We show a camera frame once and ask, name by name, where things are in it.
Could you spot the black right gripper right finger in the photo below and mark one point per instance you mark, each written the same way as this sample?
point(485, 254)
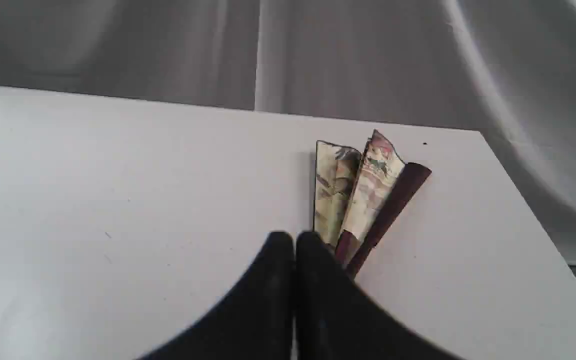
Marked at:
point(335, 320)

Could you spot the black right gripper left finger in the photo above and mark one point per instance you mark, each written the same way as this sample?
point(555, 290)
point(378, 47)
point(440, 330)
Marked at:
point(254, 321)

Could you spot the painted folding paper fan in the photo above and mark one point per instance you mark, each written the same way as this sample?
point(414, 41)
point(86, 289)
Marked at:
point(358, 195)

